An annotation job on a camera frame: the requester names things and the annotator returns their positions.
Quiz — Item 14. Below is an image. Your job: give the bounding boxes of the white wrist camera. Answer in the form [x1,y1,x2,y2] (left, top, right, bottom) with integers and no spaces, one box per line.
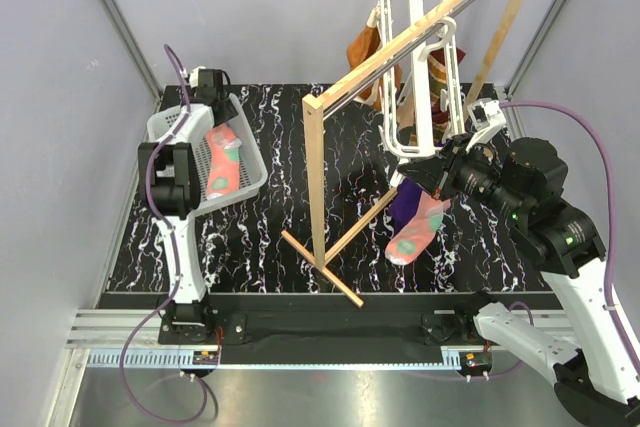
[467,99,506,151]
[188,66,230,105]

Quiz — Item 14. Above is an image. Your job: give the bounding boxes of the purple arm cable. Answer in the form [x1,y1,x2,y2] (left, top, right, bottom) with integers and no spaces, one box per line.
[118,44,219,423]
[499,100,640,398]

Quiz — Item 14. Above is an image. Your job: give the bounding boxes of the white clip hanger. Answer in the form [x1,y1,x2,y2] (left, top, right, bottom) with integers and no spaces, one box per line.
[377,0,465,165]

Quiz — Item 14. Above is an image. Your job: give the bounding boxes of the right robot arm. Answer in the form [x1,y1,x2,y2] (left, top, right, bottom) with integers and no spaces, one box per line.
[399,134,639,426]

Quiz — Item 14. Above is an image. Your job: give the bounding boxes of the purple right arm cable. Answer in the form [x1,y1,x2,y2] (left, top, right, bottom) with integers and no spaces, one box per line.
[499,100,640,398]

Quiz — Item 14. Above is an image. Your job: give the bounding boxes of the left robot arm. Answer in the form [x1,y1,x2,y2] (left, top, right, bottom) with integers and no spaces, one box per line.
[138,68,232,345]

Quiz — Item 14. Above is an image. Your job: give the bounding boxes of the wooden clothes rack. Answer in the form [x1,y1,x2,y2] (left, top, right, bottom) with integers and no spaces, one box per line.
[280,0,549,308]

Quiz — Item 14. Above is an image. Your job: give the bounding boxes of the aluminium rail frame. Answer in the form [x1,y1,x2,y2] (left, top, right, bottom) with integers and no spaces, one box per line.
[49,309,571,426]

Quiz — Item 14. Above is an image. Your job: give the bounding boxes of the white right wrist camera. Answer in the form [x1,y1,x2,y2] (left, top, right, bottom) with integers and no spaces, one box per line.
[467,99,506,151]

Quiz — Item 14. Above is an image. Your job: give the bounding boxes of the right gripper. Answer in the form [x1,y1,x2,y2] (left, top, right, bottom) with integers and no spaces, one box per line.
[399,132,527,220]

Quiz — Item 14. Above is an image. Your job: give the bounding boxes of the purple sock pair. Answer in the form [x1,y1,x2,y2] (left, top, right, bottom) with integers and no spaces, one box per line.
[390,178,424,234]

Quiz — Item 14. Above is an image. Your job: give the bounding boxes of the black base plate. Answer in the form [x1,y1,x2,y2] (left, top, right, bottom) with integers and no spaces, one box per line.
[158,291,566,366]

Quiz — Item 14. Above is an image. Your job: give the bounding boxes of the orange sock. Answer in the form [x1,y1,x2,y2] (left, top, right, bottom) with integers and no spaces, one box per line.
[346,5,383,112]

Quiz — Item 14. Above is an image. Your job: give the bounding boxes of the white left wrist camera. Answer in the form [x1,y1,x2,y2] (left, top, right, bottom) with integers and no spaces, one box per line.
[188,66,230,105]

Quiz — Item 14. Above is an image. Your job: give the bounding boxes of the striped beige sock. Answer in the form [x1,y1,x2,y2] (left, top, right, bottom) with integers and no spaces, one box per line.
[396,80,415,130]
[427,46,469,143]

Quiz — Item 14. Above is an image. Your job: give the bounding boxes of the pink dotted sock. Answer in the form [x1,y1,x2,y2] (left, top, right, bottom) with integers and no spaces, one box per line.
[385,193,451,266]
[206,124,242,200]

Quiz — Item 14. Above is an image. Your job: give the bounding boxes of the white plastic basket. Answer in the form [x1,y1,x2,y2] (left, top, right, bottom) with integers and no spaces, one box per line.
[147,94,267,216]

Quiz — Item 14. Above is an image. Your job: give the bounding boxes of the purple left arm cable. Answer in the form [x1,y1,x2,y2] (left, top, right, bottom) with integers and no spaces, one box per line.
[118,44,219,423]

